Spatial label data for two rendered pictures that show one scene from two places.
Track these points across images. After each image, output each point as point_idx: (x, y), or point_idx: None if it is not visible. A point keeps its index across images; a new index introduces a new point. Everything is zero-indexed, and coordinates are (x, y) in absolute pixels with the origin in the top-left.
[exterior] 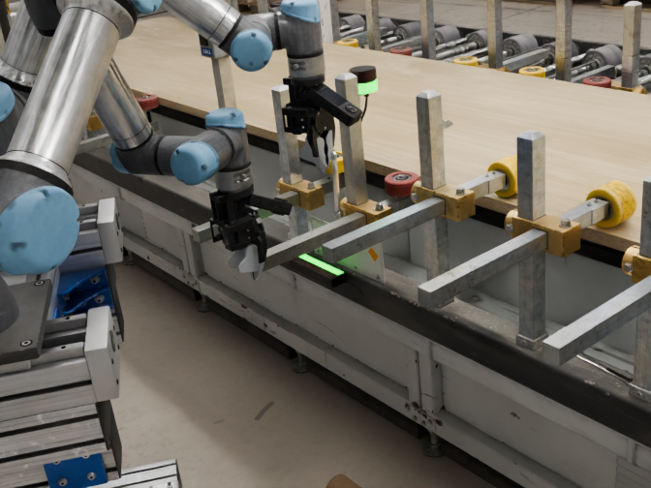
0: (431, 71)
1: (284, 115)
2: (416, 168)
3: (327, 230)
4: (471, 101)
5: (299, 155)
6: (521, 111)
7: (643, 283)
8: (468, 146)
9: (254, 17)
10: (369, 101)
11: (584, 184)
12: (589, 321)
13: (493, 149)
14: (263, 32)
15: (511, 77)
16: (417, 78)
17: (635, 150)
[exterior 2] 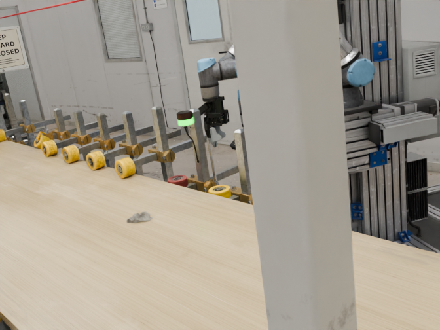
0: (95, 329)
1: (227, 113)
2: (167, 186)
3: (219, 171)
4: (92, 254)
5: (224, 135)
6: (64, 238)
7: (116, 136)
8: (128, 202)
9: (227, 59)
10: (190, 255)
11: (88, 183)
12: (138, 129)
13: (114, 201)
14: (219, 59)
15: (16, 300)
16: (124, 306)
17: (38, 203)
